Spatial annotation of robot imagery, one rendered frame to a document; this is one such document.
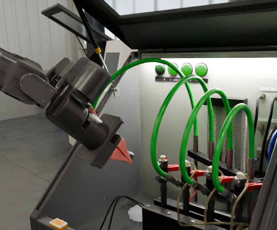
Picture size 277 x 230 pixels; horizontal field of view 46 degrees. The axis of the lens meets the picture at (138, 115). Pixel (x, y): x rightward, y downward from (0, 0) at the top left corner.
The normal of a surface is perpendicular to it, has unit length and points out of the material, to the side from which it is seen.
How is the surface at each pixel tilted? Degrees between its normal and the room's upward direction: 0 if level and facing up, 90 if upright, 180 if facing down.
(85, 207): 90
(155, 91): 90
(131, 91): 90
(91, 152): 47
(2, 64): 75
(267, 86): 90
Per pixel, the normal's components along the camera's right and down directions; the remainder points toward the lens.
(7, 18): 0.69, 0.12
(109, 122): -0.61, -0.56
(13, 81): 0.32, -0.03
